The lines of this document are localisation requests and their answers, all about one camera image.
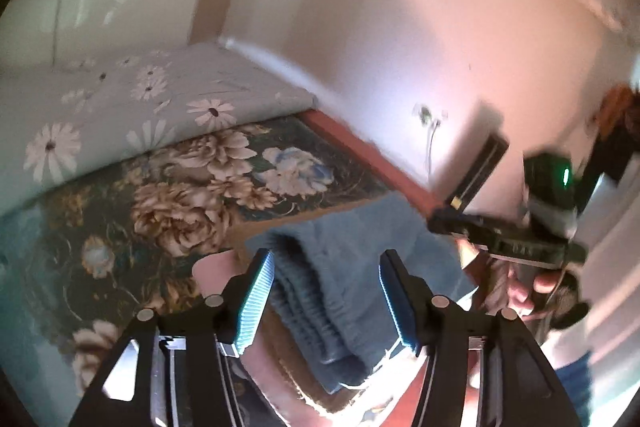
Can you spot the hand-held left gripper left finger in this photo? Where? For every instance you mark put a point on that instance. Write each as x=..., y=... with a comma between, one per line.
x=257, y=299

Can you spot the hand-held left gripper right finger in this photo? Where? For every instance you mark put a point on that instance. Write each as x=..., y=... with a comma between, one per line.
x=400, y=302

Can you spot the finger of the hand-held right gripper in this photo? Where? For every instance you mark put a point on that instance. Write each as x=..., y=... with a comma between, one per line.
x=480, y=169
x=462, y=224

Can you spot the light blue pants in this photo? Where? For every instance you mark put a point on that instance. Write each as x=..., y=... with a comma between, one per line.
x=345, y=287

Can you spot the hanging dark clothes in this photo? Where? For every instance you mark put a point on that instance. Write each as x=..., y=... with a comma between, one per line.
x=617, y=132

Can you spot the person's right hand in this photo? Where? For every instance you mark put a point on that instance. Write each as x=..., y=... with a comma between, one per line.
x=544, y=283

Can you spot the teal floral blanket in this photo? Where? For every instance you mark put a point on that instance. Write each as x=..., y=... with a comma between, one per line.
x=150, y=217

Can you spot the pale blue daisy quilt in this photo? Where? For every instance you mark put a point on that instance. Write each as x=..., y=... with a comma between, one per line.
x=115, y=107

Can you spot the white wall socket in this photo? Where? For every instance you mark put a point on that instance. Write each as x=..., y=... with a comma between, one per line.
x=425, y=112

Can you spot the red bed frame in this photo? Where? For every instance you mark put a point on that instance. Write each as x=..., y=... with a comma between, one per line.
x=370, y=157

